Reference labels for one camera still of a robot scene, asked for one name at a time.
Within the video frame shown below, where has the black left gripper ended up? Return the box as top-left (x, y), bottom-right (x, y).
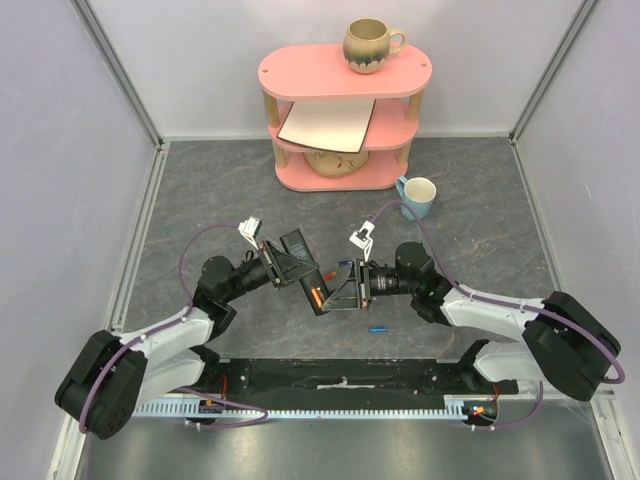
top-left (223, 240), bottom-right (320, 303)

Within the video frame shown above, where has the black remote control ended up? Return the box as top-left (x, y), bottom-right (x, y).
top-left (280, 229), bottom-right (330, 316)

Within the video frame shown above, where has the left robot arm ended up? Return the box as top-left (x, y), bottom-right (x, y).
top-left (54, 230), bottom-right (320, 439)

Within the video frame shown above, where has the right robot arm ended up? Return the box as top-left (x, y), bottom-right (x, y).
top-left (312, 242), bottom-right (621, 401)

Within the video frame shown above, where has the beige bird-painted bowl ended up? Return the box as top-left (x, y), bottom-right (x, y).
top-left (303, 150), bottom-right (369, 178)

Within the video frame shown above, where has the pink three-tier shelf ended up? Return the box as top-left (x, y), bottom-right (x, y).
top-left (258, 45), bottom-right (432, 192)

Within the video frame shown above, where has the white square plate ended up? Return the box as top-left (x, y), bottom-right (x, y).
top-left (277, 99), bottom-right (376, 153)

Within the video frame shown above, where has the beige ceramic mug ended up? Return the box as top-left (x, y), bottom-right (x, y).
top-left (342, 18), bottom-right (408, 74)

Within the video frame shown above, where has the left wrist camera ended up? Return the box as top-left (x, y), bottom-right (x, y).
top-left (238, 216), bottom-right (262, 250)

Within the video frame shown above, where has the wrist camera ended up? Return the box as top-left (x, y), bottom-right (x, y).
top-left (349, 221), bottom-right (375, 262)
top-left (238, 216), bottom-right (262, 250)

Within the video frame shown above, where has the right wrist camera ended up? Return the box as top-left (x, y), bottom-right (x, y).
top-left (349, 221), bottom-right (375, 262)

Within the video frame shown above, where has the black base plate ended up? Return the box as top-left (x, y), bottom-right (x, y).
top-left (194, 358), bottom-right (519, 410)

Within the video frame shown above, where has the white cable duct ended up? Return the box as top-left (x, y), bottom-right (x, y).
top-left (133, 395), bottom-right (494, 421)

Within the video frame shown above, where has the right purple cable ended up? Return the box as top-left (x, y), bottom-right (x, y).
top-left (369, 200), bottom-right (627, 432)

